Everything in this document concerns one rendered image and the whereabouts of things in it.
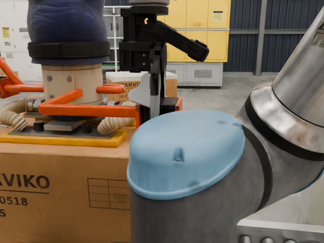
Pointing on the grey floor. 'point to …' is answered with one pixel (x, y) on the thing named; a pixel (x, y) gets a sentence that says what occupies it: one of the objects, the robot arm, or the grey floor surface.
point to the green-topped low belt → (109, 67)
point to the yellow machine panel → (224, 18)
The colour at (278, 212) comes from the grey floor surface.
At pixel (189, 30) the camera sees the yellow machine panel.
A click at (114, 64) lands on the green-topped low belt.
